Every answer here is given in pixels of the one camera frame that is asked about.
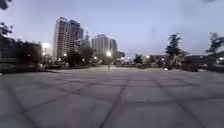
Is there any wide high-rise building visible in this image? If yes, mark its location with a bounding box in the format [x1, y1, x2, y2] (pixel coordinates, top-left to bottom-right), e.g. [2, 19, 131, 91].
[91, 33, 118, 56]

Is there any grey stone slab pavement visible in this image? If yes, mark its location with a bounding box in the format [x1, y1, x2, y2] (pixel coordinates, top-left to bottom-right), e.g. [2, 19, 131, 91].
[0, 65, 224, 128]

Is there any row of dark trees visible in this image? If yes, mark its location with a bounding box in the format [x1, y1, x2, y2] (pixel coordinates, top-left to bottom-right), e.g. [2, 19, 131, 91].
[43, 46, 114, 69]

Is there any tall tower building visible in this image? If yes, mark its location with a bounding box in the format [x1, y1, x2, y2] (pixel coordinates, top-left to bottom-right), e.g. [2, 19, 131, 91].
[52, 16, 85, 62]

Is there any dark tree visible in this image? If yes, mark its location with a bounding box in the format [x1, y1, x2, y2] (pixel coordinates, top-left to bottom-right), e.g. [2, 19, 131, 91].
[165, 32, 183, 71]
[205, 32, 224, 69]

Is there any dark building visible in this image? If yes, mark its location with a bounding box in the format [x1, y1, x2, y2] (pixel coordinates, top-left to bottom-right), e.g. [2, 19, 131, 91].
[0, 34, 44, 74]

